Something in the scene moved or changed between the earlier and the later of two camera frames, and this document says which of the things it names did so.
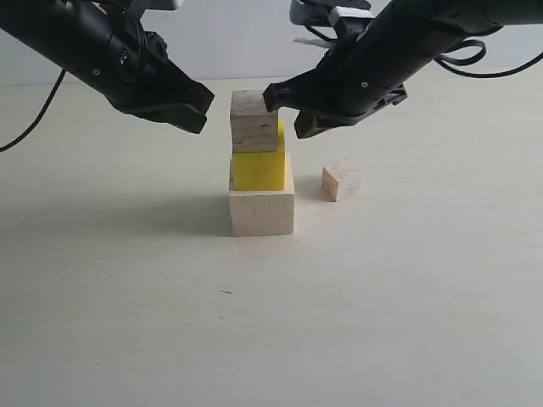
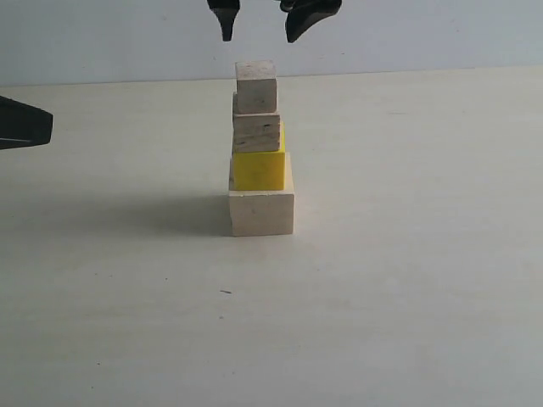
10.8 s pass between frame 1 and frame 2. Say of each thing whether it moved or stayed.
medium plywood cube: stayed
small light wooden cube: moved
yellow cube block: stayed
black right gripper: moved
